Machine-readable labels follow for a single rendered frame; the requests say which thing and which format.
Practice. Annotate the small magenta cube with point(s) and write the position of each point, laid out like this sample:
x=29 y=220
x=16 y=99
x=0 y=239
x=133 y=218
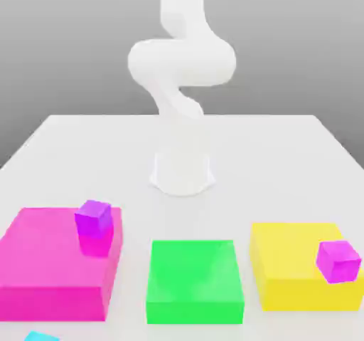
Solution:
x=338 y=262

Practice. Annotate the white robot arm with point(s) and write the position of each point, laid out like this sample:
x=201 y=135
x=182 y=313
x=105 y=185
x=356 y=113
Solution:
x=182 y=62

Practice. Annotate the small purple cube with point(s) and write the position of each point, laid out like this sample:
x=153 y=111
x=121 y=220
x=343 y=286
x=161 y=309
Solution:
x=93 y=221

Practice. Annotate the large yellow box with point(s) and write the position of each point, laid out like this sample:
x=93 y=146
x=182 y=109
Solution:
x=287 y=264

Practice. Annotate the large pink box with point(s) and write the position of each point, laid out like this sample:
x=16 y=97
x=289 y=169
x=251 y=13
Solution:
x=42 y=258

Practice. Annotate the small cyan cube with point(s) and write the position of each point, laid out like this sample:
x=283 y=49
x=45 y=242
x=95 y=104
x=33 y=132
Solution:
x=39 y=337

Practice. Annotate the large green box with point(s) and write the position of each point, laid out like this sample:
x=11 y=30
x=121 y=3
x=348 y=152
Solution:
x=194 y=278

